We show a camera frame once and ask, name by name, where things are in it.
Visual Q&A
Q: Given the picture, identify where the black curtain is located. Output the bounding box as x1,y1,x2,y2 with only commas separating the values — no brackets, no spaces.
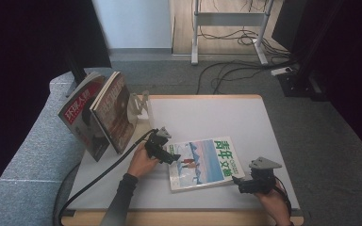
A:
0,0,112,208
271,0,362,168

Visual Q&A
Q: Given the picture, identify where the person's left hand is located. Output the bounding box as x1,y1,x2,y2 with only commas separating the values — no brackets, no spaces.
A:
126,142,160,180

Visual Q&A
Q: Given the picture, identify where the white book green title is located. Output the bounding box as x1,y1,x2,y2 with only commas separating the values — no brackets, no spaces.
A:
167,136,246,193

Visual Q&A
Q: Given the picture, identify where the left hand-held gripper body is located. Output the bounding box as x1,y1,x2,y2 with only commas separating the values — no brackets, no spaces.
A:
144,126,173,164

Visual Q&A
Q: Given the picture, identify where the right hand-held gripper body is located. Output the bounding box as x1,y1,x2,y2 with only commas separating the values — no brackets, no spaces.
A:
247,156,283,195

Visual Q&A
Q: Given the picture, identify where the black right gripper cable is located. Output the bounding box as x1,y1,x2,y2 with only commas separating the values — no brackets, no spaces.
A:
273,176,293,218

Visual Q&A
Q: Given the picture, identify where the black floor cable bundle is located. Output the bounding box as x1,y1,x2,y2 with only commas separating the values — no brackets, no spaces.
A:
197,24,291,59
196,58,296,96

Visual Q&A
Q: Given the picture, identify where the beige expandable book rack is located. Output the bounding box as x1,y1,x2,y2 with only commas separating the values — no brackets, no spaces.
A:
127,90,156,146

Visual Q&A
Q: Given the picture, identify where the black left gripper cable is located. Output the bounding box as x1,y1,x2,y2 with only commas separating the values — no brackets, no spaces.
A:
54,127,158,226

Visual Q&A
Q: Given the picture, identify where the black stand with base plate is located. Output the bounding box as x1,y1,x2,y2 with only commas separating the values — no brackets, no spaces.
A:
63,46,88,97
276,0,329,102

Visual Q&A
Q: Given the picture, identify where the person's right hand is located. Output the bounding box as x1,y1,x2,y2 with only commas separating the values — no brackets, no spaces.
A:
254,184,292,225

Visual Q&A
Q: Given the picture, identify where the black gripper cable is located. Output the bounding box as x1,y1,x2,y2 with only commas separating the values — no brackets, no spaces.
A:
273,176,293,218
54,127,158,226

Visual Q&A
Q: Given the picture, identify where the white metal desk frame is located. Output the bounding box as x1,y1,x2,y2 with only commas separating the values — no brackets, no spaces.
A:
190,0,276,66

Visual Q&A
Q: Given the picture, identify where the red orange cover magazine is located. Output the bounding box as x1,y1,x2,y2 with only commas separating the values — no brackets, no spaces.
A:
91,71,140,155

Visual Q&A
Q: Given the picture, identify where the white power strip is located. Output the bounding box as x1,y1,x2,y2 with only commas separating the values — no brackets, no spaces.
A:
271,66,294,77

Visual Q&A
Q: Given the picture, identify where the portrait cover magazine red banner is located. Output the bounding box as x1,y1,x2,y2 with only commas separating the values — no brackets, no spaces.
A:
57,72,111,163

